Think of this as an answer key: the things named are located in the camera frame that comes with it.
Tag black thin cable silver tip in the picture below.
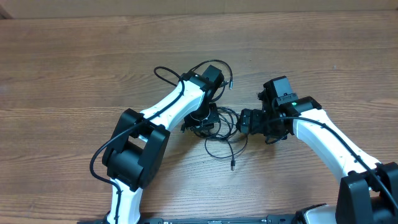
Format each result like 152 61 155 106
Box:
190 59 233 90

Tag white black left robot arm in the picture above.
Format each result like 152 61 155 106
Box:
102 65 224 223

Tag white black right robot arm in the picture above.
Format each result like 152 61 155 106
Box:
237 76 397 224

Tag brown cardboard backdrop panel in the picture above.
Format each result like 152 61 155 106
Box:
1 0 397 19

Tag black USB cable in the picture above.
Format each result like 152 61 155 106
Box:
180 106 249 172

